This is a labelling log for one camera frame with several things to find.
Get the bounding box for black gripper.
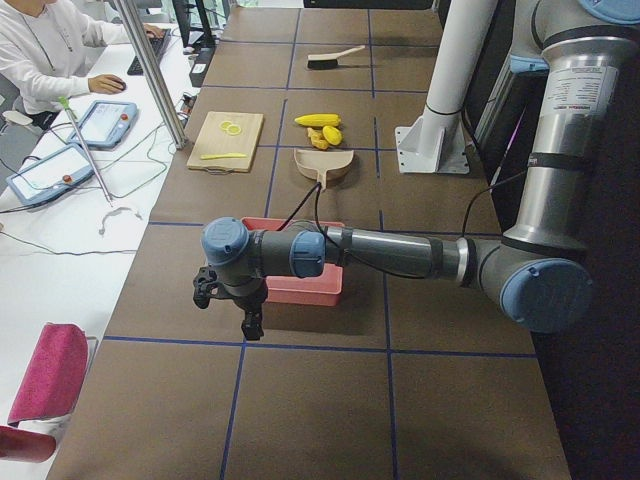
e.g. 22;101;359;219
227;278;268;341

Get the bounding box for orange ginger toy piece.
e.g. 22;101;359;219
307;127;330;151

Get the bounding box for yellow bell pepper toy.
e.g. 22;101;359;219
322;125;343;146

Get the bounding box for yellow corn cob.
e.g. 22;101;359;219
294;113;342;127

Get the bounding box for beige brush black bristles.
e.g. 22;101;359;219
307;45;365;70

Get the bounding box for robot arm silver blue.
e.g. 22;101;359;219
193;1;639;340

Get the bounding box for red plastic bin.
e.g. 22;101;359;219
241;217;343;307

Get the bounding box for yellow plastic knife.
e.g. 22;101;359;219
200;152;248;160

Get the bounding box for wooden cutting board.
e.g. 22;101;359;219
186;111;264;173

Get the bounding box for yellow lemon slice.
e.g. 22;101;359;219
219;120;233;131
224;124;242;136

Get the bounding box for magenta chair back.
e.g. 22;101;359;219
7;323;89;427

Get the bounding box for teach pendant near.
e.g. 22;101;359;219
6;144;93;206

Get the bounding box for teach pendant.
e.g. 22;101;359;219
78;100;139;150
6;144;93;206

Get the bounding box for teach pendant far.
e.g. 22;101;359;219
78;100;139;150

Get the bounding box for black computer mouse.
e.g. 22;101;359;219
104;77;126;94

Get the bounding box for metal rod green tip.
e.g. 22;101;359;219
58;96;114;207

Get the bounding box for black keyboard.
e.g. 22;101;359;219
126;28;173;77

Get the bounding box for person in white sweater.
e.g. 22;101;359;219
0;0;166;132

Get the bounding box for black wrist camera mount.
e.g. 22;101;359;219
193;266;225;309

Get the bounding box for white bent bracket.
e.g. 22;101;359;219
97;204;143;236

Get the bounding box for aluminium frame post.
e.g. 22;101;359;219
114;0;188;150

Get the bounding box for white pillar mount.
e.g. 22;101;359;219
395;1;496;174

